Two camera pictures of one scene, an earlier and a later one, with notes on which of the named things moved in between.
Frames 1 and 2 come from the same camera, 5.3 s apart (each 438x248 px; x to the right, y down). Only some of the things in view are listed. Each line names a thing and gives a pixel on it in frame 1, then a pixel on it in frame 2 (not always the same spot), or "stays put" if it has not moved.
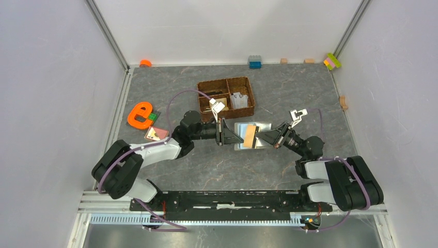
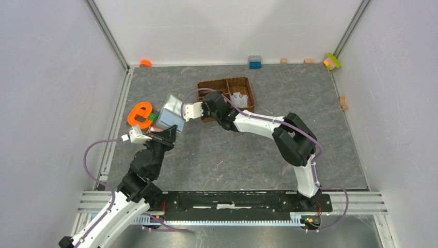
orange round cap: (145, 62) stays put
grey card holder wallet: (240, 128) -> (171, 114)
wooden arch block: (342, 103) stays put
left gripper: (224, 135) -> (168, 137)
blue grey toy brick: (255, 62) stays put
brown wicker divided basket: (235, 94) stays put
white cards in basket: (239, 101) stays put
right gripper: (273, 136) -> (205, 115)
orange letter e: (138, 116) stays put
